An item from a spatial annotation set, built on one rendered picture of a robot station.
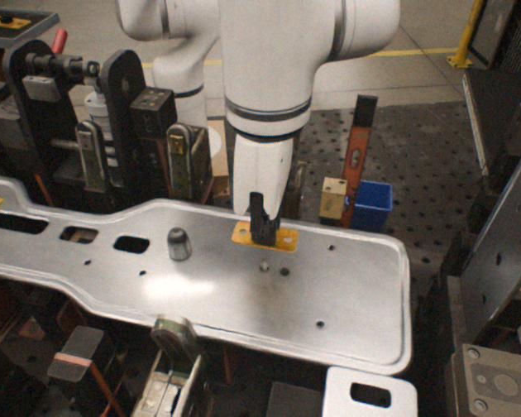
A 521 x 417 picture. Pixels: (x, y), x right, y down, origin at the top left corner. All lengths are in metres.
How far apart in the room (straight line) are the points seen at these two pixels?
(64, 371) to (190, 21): 0.70
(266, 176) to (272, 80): 0.10
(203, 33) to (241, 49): 0.63
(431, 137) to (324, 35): 1.12
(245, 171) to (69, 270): 0.33
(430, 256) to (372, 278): 0.48
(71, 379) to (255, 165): 0.33
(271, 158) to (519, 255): 0.26
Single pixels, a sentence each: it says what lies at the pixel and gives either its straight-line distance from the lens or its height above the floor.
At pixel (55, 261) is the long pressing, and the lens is 0.67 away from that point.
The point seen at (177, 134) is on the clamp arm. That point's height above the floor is 1.10.
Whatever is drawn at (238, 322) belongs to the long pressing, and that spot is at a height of 1.00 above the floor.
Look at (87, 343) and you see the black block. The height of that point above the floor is 0.99.
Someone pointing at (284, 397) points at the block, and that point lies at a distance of 0.53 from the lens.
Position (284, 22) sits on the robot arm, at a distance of 0.35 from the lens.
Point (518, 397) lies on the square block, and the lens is 0.51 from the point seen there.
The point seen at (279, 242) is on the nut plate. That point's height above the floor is 1.07.
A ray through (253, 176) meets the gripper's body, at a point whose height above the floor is 1.21.
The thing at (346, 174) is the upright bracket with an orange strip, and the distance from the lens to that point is 0.65.
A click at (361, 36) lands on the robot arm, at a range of 0.39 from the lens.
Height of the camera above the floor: 1.47
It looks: 45 degrees down
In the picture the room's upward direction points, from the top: straight up
